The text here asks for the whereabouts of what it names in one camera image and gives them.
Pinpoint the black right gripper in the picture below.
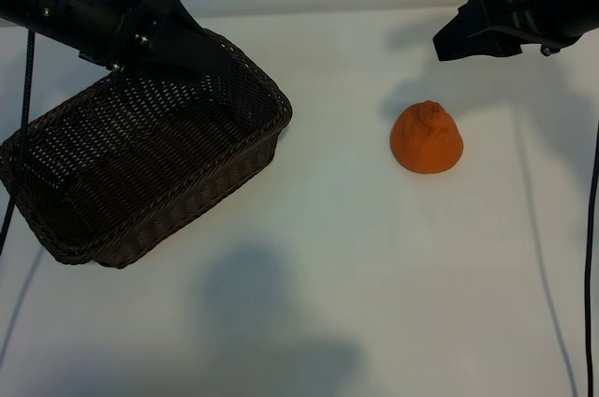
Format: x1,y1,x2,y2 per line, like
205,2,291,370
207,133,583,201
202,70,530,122
432,0,582,62

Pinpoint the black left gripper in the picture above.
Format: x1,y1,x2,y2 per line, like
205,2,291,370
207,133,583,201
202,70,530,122
51,0,231,85

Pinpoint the dark brown woven basket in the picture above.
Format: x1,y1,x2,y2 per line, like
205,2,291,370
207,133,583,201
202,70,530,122
0,27,294,270

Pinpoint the bumpy orange fruit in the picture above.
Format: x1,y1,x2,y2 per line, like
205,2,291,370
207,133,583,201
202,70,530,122
388,100,465,176

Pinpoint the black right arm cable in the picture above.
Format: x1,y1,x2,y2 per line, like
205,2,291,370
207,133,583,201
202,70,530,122
581,118,599,397

